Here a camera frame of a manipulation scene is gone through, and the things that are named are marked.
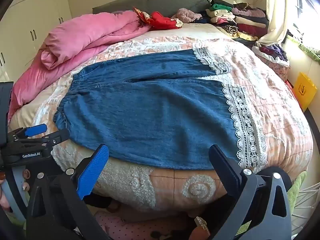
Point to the purple clothes pile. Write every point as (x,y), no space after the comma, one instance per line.
(273,55)

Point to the person's pink dotted clothing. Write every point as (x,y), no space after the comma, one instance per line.
(130,226)

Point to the cream curtain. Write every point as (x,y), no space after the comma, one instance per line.
(277,17)

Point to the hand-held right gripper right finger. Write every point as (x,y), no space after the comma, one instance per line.
(226,172)

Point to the green cloth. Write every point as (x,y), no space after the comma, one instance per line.
(297,190)

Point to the grey bed headboard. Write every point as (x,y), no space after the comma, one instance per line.
(160,2)

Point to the red patterned cloth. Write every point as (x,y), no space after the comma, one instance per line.
(161,20)

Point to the stack of folded clothes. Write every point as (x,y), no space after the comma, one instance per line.
(235,20)

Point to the peach blanket with white bear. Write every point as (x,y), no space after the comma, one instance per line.
(270,110)

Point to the yellow paper bag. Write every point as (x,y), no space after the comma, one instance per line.
(305,90)

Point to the person's left hand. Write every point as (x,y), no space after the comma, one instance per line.
(3,197)

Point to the cream wardrobe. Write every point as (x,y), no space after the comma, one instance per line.
(27,17)

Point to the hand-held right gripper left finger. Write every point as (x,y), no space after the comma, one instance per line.
(93,170)

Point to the blue denim pants lace trim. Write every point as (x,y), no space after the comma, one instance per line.
(150,110)

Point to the window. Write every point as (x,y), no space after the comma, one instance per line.
(303,7)

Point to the fluffy pink garment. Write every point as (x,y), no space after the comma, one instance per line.
(186,15)

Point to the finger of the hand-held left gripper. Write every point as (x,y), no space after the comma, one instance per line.
(58,136)
(36,130)

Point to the pink duvet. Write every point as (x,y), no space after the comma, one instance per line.
(82,37)

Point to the amber beaded trinket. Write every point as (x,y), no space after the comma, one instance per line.
(202,226)

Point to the green lace sill cover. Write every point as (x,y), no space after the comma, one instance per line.
(307,48)

